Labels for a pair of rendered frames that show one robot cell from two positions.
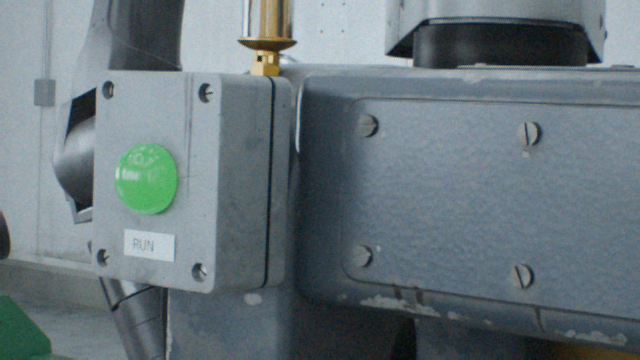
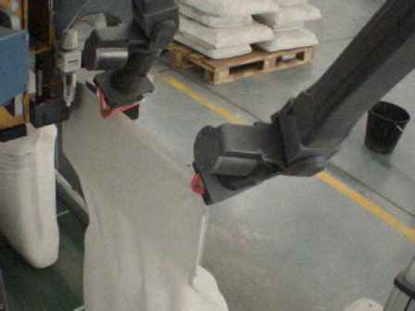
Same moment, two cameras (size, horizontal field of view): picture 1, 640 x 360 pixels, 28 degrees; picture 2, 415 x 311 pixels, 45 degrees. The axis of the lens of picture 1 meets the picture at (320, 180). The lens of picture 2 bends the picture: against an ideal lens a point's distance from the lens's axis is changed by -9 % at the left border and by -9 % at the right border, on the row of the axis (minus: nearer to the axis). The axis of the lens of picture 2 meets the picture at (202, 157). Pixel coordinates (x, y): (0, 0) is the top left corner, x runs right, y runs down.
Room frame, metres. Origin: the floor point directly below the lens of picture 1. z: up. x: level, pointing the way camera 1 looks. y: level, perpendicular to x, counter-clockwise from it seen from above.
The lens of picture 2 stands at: (1.66, 0.35, 1.54)
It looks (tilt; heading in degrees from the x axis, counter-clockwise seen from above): 31 degrees down; 187
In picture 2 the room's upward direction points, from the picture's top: 8 degrees clockwise
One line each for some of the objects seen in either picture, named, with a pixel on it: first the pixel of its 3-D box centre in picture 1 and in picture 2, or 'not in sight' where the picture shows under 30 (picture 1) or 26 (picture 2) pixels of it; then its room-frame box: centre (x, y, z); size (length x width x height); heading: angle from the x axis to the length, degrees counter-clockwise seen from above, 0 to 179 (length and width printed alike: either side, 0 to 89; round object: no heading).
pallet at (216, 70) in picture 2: not in sight; (232, 46); (-2.56, -0.07, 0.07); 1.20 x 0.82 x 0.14; 143
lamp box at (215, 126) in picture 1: (190, 177); not in sight; (0.55, 0.06, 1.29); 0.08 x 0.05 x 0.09; 51
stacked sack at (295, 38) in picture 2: not in sight; (279, 36); (-2.68, 0.29, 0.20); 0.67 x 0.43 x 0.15; 141
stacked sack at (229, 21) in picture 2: not in sight; (207, 9); (-2.29, -0.27, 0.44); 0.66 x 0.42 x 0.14; 46
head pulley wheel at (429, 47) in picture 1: (499, 55); not in sight; (0.67, -0.09, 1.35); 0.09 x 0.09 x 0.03
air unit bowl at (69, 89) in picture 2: not in sight; (68, 85); (0.79, -0.04, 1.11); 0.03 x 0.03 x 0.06
